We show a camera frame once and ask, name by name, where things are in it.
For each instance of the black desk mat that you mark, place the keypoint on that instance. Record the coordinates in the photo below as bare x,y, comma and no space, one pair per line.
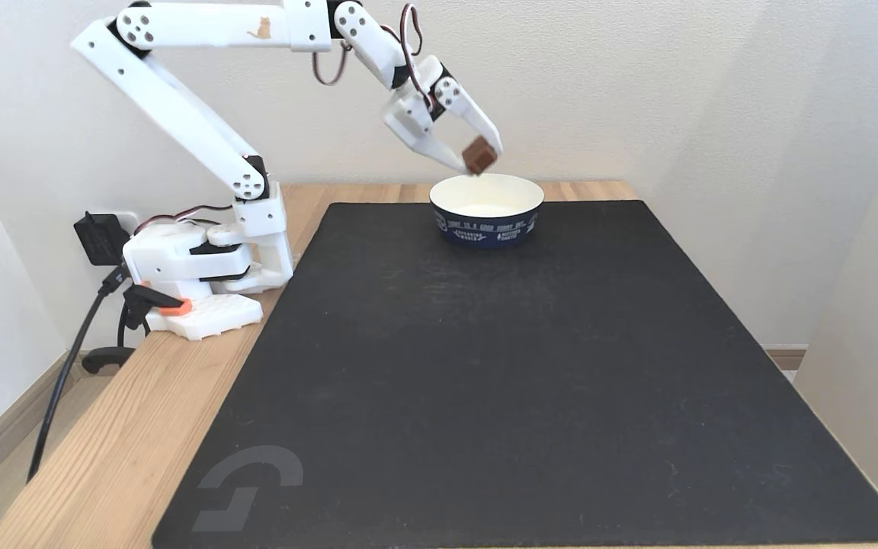
546,396

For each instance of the black power adapter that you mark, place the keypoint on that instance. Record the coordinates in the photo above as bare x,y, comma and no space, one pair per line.
100,238

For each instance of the navy and white paper bowl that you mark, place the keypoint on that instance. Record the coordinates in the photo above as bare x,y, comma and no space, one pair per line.
486,229

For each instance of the brown block toy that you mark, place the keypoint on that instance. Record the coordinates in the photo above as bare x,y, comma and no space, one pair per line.
479,156

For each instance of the black clamp with orange trigger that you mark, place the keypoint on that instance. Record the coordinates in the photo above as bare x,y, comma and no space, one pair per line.
151,299

